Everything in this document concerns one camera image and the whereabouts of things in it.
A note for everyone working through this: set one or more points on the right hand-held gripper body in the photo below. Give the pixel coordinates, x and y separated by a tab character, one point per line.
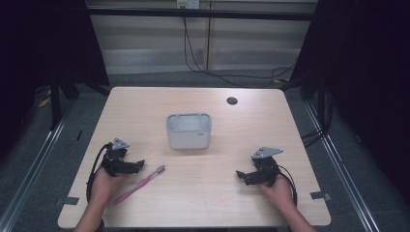
267	169

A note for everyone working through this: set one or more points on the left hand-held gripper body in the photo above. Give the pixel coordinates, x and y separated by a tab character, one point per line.
113	161

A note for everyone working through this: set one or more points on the pink toothbrush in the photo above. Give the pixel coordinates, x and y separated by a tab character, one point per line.
140	185

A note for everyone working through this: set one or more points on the white plastic container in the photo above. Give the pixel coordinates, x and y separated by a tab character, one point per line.
189	135

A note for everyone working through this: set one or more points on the person's right hand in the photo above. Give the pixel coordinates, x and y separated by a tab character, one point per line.
278	193

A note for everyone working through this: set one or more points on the person's left hand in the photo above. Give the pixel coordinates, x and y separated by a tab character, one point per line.
103	187

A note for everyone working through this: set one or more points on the small black floor strip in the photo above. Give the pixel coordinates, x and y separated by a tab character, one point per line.
79	135

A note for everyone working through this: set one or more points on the grey tape piece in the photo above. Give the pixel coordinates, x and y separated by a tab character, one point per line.
320	195
67	201

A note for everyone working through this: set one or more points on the black table grommet hole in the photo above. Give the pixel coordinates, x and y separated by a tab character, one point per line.
232	101

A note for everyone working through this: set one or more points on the black metal stand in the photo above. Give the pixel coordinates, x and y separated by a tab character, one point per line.
55	103

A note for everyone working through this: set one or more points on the yellow tape strip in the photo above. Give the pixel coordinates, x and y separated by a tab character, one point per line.
44	102

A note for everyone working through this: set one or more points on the dark curtain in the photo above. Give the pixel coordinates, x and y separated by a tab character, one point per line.
364	80
42	45

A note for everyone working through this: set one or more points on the black horizontal bar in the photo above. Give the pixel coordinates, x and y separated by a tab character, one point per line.
199	14

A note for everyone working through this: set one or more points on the metal floor rail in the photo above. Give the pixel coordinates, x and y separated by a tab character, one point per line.
341	174
30	180

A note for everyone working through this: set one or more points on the white wall outlet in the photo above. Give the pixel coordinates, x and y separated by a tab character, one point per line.
188	4

